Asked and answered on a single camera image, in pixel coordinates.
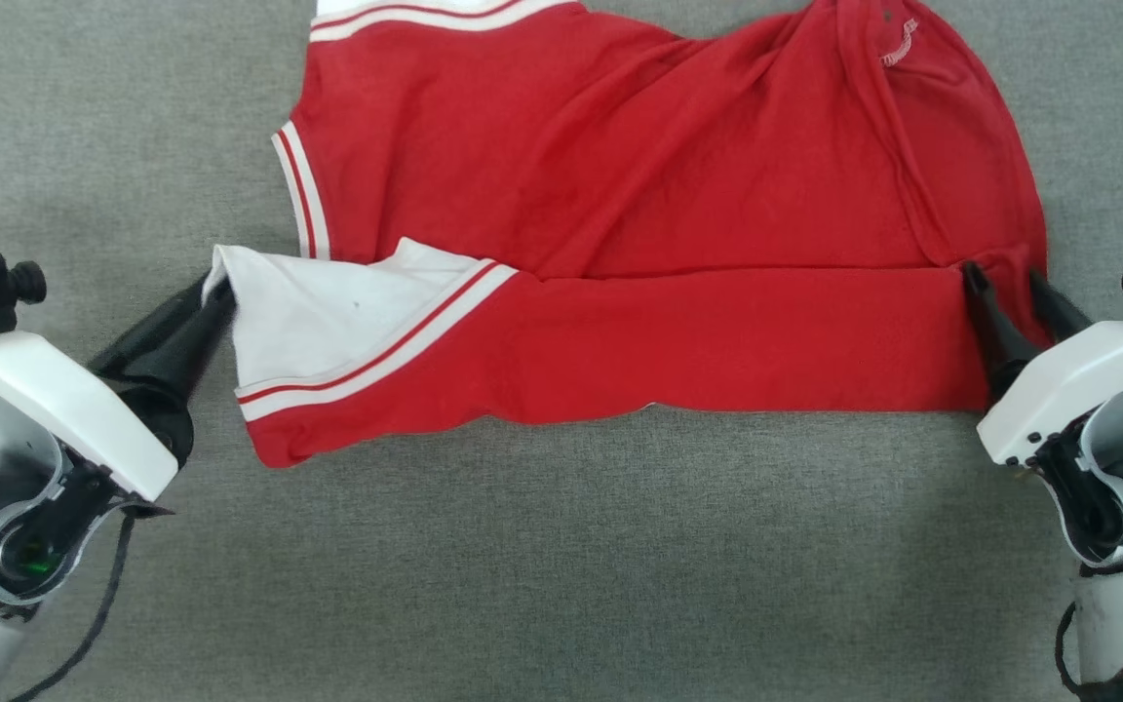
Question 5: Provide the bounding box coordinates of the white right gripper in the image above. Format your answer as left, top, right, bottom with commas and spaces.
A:
960, 260, 1123, 468

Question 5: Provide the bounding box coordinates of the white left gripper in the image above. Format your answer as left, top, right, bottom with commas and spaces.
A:
0, 272, 238, 504

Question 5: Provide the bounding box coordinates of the red white-trimmed shirt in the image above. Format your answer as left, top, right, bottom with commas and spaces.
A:
203, 0, 1051, 470

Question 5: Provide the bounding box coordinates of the grey fabric sofa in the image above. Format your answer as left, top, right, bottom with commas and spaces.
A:
0, 0, 1123, 702

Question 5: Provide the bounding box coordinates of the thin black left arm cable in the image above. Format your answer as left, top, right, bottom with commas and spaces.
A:
4, 511, 139, 702

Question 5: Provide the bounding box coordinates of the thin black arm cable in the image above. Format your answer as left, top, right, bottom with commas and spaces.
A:
1054, 558, 1123, 699
4, 511, 139, 702

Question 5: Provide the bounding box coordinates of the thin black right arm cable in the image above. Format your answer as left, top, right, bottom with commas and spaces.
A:
1054, 558, 1123, 699

